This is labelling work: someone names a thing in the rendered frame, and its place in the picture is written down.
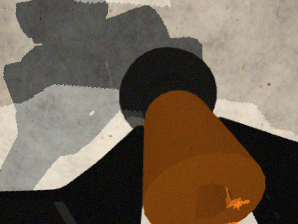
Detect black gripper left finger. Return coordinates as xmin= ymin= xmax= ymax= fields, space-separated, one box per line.
xmin=0 ymin=125 xmax=144 ymax=224

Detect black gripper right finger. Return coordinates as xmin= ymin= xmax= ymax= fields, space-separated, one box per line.
xmin=218 ymin=117 xmax=298 ymax=224

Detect orange knob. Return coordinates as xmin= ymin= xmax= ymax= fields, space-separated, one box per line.
xmin=142 ymin=89 xmax=266 ymax=224

